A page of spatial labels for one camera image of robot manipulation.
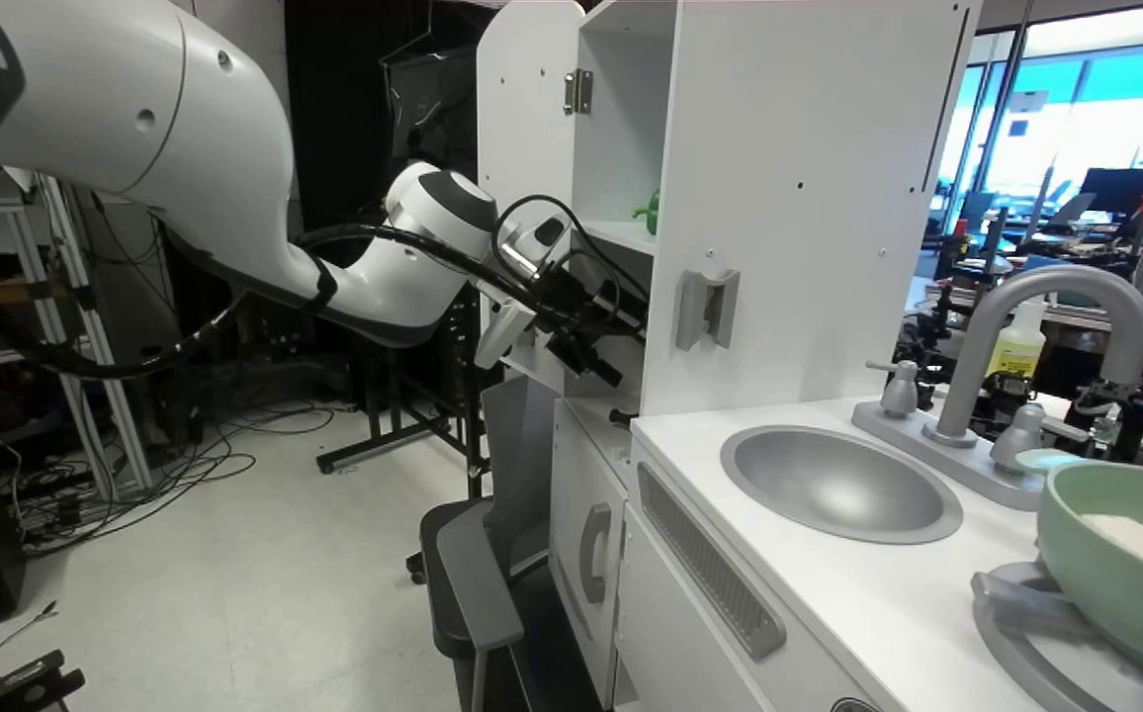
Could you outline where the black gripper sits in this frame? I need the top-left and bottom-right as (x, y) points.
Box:
(532, 260), (645, 389)

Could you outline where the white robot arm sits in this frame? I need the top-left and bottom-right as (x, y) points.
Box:
(0, 0), (640, 375)

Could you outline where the white toy kitchen cabinet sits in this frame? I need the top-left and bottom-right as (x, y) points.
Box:
(472, 0), (1143, 712)

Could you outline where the grey toy sink basin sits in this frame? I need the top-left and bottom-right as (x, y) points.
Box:
(720, 429), (960, 547)

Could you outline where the grey toy faucet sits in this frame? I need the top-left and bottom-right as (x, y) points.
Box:
(852, 265), (1143, 512)

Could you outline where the mint green bowl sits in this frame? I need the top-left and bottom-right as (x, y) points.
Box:
(1038, 462), (1143, 661)

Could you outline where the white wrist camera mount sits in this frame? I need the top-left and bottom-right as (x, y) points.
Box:
(475, 218), (570, 367)

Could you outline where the grey stove burner ring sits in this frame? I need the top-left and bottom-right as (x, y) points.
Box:
(967, 563), (1143, 712)

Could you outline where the aluminium frame rack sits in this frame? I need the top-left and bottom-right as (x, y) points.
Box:
(0, 174), (156, 497)

